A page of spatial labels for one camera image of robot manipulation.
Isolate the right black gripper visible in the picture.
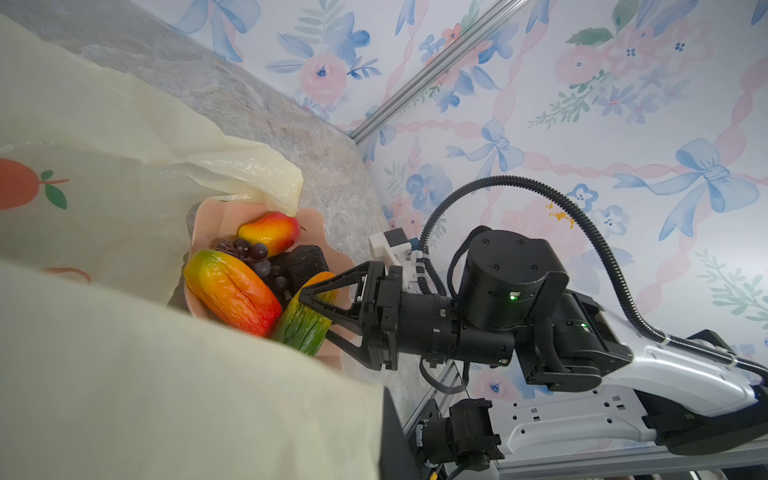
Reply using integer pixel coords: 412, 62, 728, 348
299, 261, 403, 371

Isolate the green orange mango fruit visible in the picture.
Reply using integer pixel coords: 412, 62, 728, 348
271, 272, 334, 357

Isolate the black avocado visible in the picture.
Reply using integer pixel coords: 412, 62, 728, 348
271, 245, 329, 295

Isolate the orange red mango fruit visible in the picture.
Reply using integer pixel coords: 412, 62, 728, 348
183, 249, 283, 337

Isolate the cream plastic bag orange print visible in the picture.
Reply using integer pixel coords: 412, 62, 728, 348
1, 18, 388, 479

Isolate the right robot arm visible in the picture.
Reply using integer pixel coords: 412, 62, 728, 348
299, 226, 767, 478

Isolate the dark purple grape bunch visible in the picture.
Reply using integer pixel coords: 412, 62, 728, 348
214, 238, 289, 305

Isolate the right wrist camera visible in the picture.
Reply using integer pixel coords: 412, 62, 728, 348
369, 228, 418, 290

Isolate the right aluminium corner post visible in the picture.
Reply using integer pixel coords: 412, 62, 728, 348
349, 0, 530, 144

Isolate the black corrugated cable conduit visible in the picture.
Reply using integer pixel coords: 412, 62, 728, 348
418, 175, 768, 376

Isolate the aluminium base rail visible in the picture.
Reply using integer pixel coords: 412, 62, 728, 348
387, 356, 767, 479

